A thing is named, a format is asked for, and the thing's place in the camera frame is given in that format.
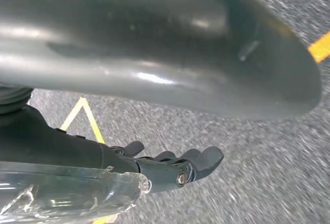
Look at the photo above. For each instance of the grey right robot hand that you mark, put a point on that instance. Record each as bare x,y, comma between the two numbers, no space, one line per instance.
64,147

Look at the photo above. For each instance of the clear plastic camera guard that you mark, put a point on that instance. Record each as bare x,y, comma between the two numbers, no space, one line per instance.
64,195

